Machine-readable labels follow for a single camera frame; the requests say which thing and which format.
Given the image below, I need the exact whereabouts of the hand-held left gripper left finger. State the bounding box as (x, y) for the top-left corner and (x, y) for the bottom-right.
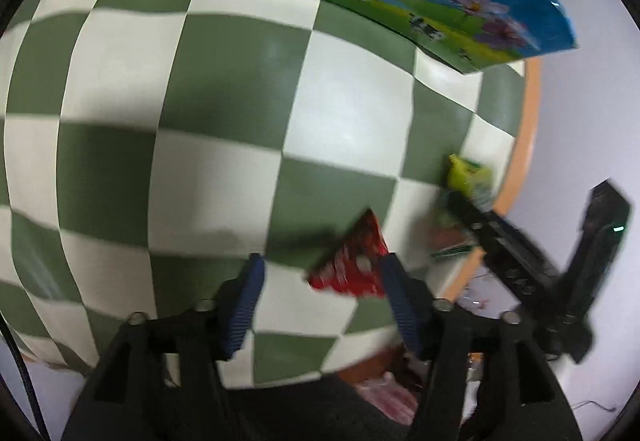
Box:
(62, 252), (267, 441)

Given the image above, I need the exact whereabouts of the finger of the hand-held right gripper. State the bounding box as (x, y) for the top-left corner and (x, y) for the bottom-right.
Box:
(446, 190), (563, 309)

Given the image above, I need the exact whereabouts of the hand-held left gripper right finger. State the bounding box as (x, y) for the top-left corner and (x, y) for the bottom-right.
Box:
(377, 253), (583, 441)

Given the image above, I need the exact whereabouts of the small red snack packet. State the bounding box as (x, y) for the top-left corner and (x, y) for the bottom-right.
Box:
(305, 208), (391, 299)

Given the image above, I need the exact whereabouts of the yellow cartoon snack packet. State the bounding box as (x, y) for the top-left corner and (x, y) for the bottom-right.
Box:
(432, 153), (496, 229)

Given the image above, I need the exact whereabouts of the pink bag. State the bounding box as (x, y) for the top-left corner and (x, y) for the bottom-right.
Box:
(352, 371), (421, 424)

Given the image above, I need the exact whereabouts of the orange-edged round table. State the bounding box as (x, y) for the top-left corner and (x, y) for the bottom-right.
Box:
(440, 56), (543, 302)

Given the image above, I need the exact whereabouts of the green and white checkered mat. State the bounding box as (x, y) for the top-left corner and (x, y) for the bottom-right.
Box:
(0, 0), (528, 389)

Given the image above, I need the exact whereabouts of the black cable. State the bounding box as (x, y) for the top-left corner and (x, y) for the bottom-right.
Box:
(0, 316), (51, 441)

